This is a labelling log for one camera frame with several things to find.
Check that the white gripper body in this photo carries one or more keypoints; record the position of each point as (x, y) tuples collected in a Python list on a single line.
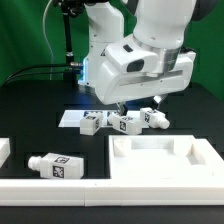
[(115, 87)]

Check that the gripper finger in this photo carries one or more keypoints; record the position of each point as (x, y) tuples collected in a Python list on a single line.
[(122, 108), (157, 100)]

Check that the white square tabletop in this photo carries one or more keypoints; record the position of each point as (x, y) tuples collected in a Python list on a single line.
[(153, 157)]

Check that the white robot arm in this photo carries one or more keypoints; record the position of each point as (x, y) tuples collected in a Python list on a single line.
[(160, 28)]

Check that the white sheet with markers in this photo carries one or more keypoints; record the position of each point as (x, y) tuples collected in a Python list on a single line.
[(71, 118)]

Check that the white front fence bar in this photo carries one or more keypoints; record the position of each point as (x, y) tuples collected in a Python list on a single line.
[(28, 192)]

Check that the white fence bar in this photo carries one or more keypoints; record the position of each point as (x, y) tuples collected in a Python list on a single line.
[(28, 192), (4, 150)]

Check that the white left fence bar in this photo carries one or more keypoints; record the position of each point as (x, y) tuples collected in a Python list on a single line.
[(4, 150)]

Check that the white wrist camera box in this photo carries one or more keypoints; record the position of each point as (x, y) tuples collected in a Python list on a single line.
[(127, 56)]

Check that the black camera stand pole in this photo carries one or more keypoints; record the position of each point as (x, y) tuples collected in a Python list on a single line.
[(70, 9)]

